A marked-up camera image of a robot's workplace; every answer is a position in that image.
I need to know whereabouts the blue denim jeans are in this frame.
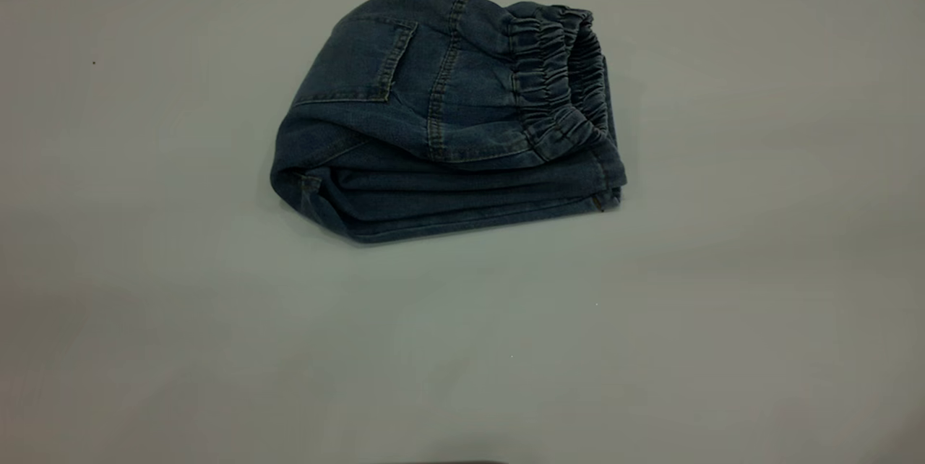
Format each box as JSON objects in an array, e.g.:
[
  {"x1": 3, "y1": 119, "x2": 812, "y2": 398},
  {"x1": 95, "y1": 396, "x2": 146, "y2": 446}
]
[{"x1": 270, "y1": 0, "x2": 628, "y2": 244}]

